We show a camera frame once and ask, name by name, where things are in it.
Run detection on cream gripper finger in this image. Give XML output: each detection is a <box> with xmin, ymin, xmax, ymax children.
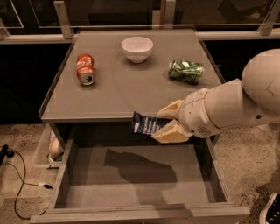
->
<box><xmin>157</xmin><ymin>100</ymin><xmax>183</xmax><ymax>120</ymax></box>
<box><xmin>151</xmin><ymin>120</ymin><xmax>193</xmax><ymax>144</ymax></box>

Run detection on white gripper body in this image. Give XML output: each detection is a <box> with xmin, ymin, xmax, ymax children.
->
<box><xmin>178</xmin><ymin>88</ymin><xmax>221</xmax><ymax>138</ymax></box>

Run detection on dark blue rxbar wrapper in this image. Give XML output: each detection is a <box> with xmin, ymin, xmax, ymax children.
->
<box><xmin>131</xmin><ymin>112</ymin><xmax>170</xmax><ymax>136</ymax></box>

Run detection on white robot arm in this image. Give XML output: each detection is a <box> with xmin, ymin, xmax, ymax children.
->
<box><xmin>152</xmin><ymin>49</ymin><xmax>280</xmax><ymax>144</ymax></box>

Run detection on grey cabinet counter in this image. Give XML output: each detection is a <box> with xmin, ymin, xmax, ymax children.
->
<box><xmin>38</xmin><ymin>28</ymin><xmax>242</xmax><ymax>147</ymax></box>

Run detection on open grey top drawer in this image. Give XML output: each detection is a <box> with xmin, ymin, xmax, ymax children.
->
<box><xmin>31</xmin><ymin>122</ymin><xmax>250</xmax><ymax>224</ymax></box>

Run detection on green soda can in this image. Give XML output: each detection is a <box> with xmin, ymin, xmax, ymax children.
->
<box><xmin>168</xmin><ymin>59</ymin><xmax>204</xmax><ymax>84</ymax></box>

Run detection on white ceramic bowl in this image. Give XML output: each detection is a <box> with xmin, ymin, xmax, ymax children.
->
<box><xmin>121</xmin><ymin>37</ymin><xmax>153</xmax><ymax>64</ymax></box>

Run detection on red soda can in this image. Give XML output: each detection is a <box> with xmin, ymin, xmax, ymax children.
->
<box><xmin>76</xmin><ymin>54</ymin><xmax>95</xmax><ymax>86</ymax></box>

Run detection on white object in bin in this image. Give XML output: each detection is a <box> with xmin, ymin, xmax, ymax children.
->
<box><xmin>49</xmin><ymin>131</ymin><xmax>64</xmax><ymax>158</ymax></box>

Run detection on metal railing frame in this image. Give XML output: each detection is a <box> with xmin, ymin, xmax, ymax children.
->
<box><xmin>0</xmin><ymin>0</ymin><xmax>280</xmax><ymax>44</ymax></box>

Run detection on black cable on floor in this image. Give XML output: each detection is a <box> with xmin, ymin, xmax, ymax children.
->
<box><xmin>0</xmin><ymin>143</ymin><xmax>54</xmax><ymax>221</ymax></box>

